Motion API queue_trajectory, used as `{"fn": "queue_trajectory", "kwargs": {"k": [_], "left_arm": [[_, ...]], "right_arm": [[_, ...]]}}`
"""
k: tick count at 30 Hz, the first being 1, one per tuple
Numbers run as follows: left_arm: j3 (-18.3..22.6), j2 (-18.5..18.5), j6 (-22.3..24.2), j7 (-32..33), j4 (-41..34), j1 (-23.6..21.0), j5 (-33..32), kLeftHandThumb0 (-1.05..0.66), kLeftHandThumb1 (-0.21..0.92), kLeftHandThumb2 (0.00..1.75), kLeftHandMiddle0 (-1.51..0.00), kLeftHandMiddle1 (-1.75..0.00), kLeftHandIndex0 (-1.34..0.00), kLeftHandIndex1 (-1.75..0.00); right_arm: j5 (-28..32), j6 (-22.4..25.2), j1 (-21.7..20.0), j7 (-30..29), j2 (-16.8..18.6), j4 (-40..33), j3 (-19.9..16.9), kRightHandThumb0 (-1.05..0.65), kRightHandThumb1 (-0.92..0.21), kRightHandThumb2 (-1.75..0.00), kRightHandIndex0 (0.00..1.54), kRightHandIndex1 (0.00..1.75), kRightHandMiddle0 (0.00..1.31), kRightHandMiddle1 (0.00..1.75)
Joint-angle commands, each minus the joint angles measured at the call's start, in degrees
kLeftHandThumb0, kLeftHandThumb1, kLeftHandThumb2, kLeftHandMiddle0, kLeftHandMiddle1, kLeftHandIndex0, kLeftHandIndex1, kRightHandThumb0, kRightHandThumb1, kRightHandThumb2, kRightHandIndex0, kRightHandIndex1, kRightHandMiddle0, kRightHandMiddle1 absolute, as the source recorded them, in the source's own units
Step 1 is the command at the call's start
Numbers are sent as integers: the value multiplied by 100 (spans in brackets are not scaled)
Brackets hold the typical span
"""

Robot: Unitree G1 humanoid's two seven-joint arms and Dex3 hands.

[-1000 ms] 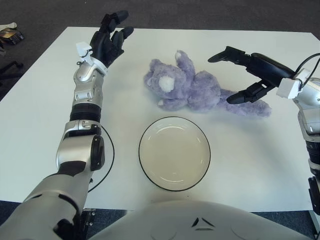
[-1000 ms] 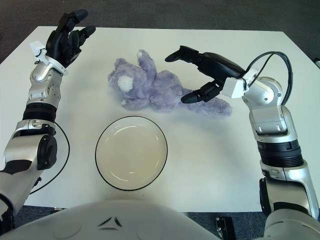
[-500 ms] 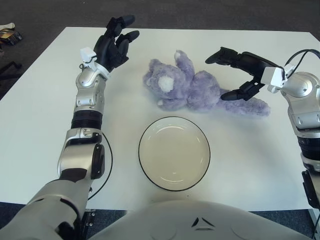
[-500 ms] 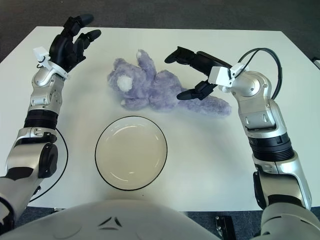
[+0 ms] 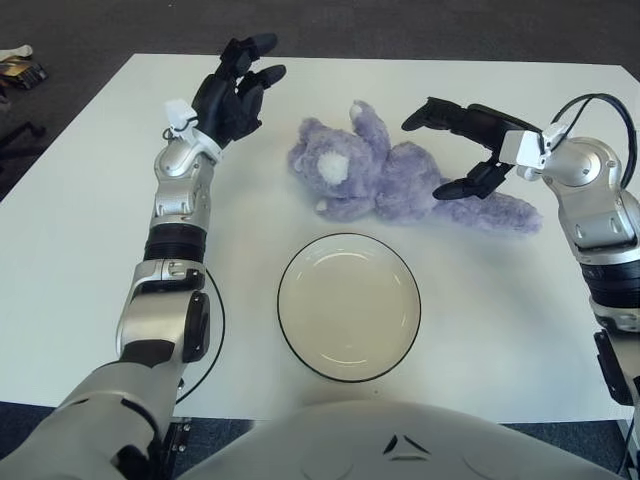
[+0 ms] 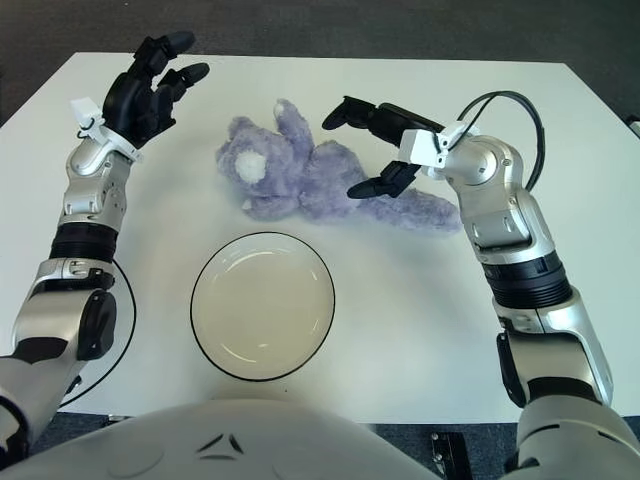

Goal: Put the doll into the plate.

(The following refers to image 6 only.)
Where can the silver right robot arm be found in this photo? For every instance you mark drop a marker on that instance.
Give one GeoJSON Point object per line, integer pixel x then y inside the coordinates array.
{"type": "Point", "coordinates": [505, 210]}

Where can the white plate with black rim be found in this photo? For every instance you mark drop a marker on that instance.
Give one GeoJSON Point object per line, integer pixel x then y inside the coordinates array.
{"type": "Point", "coordinates": [262, 305]}

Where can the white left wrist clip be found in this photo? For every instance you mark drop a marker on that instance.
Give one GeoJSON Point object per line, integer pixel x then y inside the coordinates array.
{"type": "Point", "coordinates": [85, 107]}

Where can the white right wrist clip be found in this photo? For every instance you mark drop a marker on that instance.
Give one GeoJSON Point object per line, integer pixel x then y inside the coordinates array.
{"type": "Point", "coordinates": [420, 145]}

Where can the black metal bracket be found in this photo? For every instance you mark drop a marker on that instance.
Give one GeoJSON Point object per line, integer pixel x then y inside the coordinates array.
{"type": "Point", "coordinates": [450, 455]}

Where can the grey robot torso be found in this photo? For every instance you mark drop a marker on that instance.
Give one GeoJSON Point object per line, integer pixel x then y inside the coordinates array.
{"type": "Point", "coordinates": [250, 440]}

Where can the white furniture corner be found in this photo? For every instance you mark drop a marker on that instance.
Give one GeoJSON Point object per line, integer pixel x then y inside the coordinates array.
{"type": "Point", "coordinates": [634, 125]}

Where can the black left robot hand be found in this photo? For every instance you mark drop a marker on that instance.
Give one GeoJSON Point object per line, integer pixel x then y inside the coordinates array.
{"type": "Point", "coordinates": [127, 105]}

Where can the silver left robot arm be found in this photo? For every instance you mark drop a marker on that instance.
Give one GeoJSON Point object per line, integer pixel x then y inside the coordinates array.
{"type": "Point", "coordinates": [90, 200]}

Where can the purple plush bunny doll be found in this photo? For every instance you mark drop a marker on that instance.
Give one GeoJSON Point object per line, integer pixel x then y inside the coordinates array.
{"type": "Point", "coordinates": [300, 170]}

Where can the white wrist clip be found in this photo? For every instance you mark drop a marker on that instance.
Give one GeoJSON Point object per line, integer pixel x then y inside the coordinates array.
{"type": "Point", "coordinates": [85, 107]}
{"type": "Point", "coordinates": [420, 145]}

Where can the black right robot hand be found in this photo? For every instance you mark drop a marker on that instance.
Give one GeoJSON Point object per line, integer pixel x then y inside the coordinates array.
{"type": "Point", "coordinates": [385, 117]}

